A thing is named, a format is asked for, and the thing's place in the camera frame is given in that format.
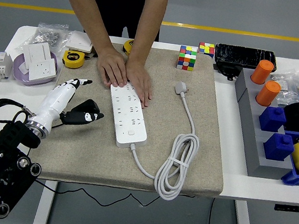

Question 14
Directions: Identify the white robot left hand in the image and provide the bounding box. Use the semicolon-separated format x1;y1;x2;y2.
33;72;110;140

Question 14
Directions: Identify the person's left hand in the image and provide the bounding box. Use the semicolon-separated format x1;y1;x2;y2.
119;58;157;109

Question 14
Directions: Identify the person's right hand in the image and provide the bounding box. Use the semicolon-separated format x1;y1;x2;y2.
93;45;133;92

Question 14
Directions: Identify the black plug adapter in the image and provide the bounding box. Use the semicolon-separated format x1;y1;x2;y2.
70;96;102;116

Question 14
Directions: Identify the white power strip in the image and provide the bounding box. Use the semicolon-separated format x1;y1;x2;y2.
102;80;155;153

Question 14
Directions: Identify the small yellow tape measure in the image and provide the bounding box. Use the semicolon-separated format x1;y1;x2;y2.
121;38;135;57

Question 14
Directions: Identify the purple bowl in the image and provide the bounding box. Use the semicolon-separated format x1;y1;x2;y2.
10;46;61;90

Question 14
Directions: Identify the white socket plate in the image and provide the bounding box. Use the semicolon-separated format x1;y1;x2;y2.
26;56;60;85

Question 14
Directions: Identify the large yellow tape measure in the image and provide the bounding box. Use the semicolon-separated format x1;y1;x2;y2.
61;48;92;71

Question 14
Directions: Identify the small white card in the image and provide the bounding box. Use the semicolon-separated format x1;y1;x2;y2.
17;62;31;76

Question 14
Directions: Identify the large colourful puzzle cube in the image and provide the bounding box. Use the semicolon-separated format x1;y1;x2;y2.
176;44;199;72

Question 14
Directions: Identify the grey-brown fabric mat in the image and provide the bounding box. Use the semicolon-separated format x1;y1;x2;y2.
30;33;242;204

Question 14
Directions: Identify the clear bag of screws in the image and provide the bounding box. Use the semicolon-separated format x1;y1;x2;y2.
14;18;74;58

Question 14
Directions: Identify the person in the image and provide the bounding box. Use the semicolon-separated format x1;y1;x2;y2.
76;0;165;43

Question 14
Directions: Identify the small colourful puzzle cube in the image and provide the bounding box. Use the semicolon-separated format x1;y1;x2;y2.
197;41;216;59

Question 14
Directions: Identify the black device with tab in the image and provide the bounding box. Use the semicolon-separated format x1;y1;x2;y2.
212;61;244;83

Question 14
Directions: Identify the black wrapped tray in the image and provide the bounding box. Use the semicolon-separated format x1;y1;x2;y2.
212;42;280;73

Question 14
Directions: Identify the orange cylinder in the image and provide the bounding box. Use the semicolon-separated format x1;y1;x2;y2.
249;57;276;87
255;78;282;109

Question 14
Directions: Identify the grey stepped block holder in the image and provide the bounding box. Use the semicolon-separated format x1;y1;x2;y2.
222;66;299;183

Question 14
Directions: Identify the blue knobbed block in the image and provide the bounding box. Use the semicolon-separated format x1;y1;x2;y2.
257;104;289;134
261;131;297;163

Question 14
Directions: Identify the clear bag of small parts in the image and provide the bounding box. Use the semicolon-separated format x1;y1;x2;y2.
266;70;299;110

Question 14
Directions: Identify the black table control panel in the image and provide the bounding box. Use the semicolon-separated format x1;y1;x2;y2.
273;202;299;214

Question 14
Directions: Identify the white power cord with plug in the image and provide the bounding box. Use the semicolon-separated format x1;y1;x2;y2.
123;76;209;205

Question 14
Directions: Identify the white wall switch panel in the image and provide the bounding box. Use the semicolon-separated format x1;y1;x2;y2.
63;29;96;54

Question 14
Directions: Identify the white switch plate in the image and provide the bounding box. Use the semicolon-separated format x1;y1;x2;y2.
19;39;55;73

